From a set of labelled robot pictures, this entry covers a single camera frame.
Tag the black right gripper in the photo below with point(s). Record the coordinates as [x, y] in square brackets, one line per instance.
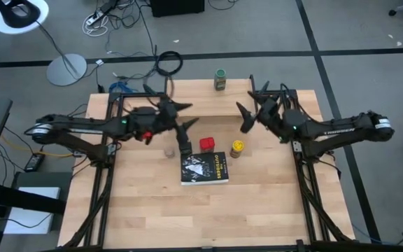
[268, 110]

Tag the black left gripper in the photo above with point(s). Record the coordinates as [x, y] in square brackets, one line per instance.
[169, 110]

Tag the yellow lid onion spice jar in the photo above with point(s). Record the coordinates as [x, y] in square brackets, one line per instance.
[237, 147]

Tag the dark green pepper tin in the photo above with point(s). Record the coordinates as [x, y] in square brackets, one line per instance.
[186, 148]

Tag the red lid patterned spice tin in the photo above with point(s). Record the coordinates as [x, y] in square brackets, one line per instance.
[207, 144]

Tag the green lid herb spice jar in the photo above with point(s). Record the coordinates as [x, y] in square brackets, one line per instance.
[220, 80]

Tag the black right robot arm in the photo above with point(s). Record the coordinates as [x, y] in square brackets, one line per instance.
[339, 131]

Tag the red clip on left arm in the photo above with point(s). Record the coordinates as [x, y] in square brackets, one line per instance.
[147, 136]

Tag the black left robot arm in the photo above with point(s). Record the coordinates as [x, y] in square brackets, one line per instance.
[82, 122]

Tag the black paperback book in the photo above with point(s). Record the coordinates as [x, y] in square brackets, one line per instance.
[201, 169]

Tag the black box on floor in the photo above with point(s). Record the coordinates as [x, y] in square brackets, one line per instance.
[177, 7]

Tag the floor lamp with round base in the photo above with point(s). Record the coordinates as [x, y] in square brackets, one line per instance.
[66, 70]

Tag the white power strip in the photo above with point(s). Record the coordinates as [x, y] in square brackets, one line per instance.
[94, 18]

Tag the grey cabinet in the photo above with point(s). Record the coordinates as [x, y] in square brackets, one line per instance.
[44, 178]

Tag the black power adapter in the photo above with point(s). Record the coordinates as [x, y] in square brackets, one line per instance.
[34, 162]

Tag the white box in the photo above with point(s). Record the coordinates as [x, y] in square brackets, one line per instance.
[30, 210]

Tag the black desk crossbar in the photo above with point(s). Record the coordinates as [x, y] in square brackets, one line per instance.
[12, 197]

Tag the wooden shelf black metal frame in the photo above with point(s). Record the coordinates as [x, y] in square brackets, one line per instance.
[208, 101]

